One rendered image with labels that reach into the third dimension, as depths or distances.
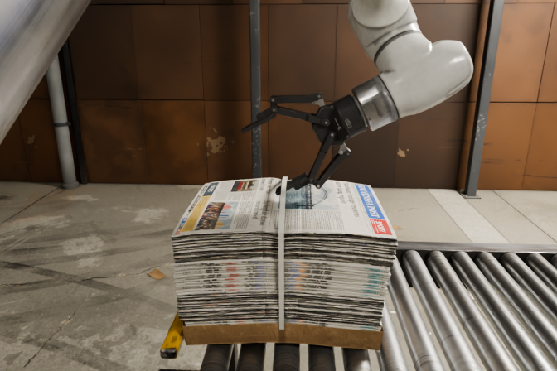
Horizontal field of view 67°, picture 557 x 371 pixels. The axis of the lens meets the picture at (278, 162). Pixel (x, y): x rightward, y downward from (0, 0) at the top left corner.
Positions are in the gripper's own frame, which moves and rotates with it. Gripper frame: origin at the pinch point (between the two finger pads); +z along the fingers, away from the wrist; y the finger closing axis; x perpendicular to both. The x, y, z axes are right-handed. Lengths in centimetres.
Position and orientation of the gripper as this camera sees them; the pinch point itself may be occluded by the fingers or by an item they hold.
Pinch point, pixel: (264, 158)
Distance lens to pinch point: 82.5
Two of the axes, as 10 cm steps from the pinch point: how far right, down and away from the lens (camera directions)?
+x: 0.5, -2.8, 9.6
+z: -8.8, 4.3, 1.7
